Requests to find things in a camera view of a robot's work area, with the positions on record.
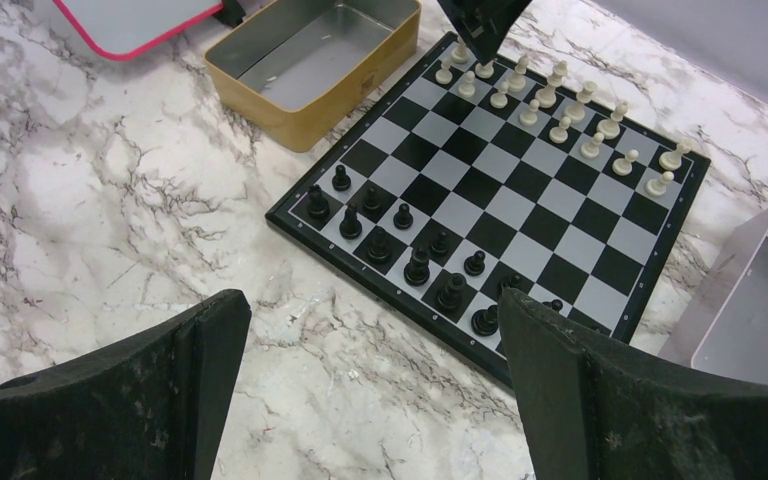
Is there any white chess piece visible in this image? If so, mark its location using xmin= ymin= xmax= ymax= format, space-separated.
xmin=450 ymin=38 xmax=470 ymax=64
xmin=596 ymin=101 xmax=629 ymax=140
xmin=435 ymin=58 xmax=453 ymax=85
xmin=645 ymin=171 xmax=674 ymax=197
xmin=507 ymin=54 xmax=529 ymax=93
xmin=457 ymin=71 xmax=476 ymax=99
xmin=549 ymin=116 xmax=571 ymax=145
xmin=580 ymin=132 xmax=604 ymax=159
xmin=534 ymin=61 xmax=568 ymax=109
xmin=612 ymin=149 xmax=639 ymax=176
xmin=658 ymin=139 xmax=692 ymax=171
xmin=474 ymin=62 xmax=494 ymax=79
xmin=519 ymin=99 xmax=541 ymax=126
xmin=563 ymin=80 xmax=598 ymax=124

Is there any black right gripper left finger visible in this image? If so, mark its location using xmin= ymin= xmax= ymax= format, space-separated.
xmin=0 ymin=289 xmax=252 ymax=479

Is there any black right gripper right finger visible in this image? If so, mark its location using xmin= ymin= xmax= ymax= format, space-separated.
xmin=498 ymin=289 xmax=768 ymax=479

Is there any black and white chessboard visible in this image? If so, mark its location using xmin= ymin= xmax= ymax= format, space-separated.
xmin=266 ymin=33 xmax=710 ymax=382

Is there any pink framed whiteboard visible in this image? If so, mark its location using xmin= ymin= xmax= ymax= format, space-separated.
xmin=54 ymin=0 xmax=223 ymax=61

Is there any white chess pawn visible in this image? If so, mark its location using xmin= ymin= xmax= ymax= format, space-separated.
xmin=489 ymin=81 xmax=509 ymax=109

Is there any silver metal tin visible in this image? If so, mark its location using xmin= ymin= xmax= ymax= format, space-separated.
xmin=659 ymin=208 xmax=768 ymax=385

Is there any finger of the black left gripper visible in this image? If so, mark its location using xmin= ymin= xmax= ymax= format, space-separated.
xmin=438 ymin=0 xmax=531 ymax=64

